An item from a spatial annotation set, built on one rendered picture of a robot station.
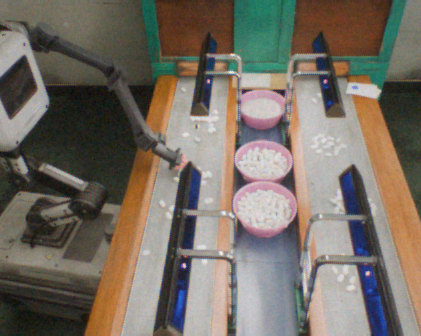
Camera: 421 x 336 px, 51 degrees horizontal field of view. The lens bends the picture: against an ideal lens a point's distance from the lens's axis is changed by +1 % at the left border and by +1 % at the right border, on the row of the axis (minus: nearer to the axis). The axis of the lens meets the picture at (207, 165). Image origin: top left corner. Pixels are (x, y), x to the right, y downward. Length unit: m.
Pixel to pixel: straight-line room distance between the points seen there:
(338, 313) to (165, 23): 1.72
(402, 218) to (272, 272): 0.57
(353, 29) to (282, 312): 1.57
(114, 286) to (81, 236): 0.61
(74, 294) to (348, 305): 1.23
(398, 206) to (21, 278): 1.73
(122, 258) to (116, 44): 2.30
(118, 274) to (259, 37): 1.51
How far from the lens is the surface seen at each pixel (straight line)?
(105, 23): 3.65
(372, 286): 1.31
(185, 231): 1.36
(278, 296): 1.72
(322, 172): 2.07
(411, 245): 1.86
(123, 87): 2.11
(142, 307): 1.64
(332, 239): 1.82
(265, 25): 2.52
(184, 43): 2.59
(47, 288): 2.28
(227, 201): 1.87
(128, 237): 1.79
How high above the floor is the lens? 2.16
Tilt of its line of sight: 43 degrees down
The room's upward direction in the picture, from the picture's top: 3 degrees counter-clockwise
